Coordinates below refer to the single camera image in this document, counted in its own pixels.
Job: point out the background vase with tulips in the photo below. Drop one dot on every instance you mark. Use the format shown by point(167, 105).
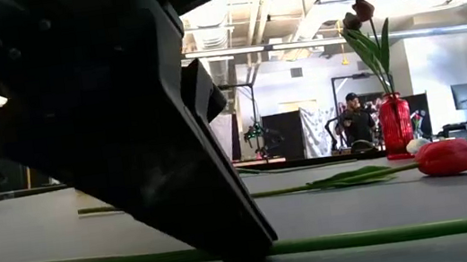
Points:
point(417, 116)

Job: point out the black metal table frame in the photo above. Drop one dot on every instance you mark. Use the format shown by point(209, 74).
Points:
point(332, 158)

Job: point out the grey wall vent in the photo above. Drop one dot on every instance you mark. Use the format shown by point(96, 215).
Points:
point(296, 72)
point(362, 65)

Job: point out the black rounded object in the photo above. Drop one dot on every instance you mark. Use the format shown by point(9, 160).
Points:
point(363, 146)

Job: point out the long ceiling light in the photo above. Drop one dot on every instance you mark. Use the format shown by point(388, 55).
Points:
point(310, 43)
point(232, 51)

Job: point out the black partition panel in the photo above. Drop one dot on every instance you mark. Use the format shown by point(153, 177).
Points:
point(11, 178)
point(288, 135)

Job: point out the white curtain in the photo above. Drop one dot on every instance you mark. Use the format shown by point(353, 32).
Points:
point(224, 139)

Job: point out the foreground green tulip stem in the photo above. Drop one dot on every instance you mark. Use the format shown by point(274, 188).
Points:
point(365, 237)

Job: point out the red ribbed glass vase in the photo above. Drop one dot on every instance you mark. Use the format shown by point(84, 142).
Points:
point(396, 127)

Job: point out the wooden table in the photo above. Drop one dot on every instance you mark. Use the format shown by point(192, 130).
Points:
point(264, 161)

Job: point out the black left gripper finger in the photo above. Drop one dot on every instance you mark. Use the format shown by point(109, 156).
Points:
point(126, 140)
point(211, 95)

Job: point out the black metal rig frame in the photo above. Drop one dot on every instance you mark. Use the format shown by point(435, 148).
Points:
point(344, 77)
point(236, 85)

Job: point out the white patterned cloth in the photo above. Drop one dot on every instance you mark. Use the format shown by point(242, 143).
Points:
point(317, 129)

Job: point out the silver round air duct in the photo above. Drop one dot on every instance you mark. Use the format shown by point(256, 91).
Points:
point(212, 34)

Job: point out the black artificial tulip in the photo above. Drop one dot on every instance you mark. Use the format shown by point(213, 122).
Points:
point(351, 21)

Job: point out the person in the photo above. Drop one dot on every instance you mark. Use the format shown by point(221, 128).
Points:
point(357, 124)

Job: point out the black background robot arm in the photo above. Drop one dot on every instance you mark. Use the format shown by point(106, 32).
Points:
point(330, 129)

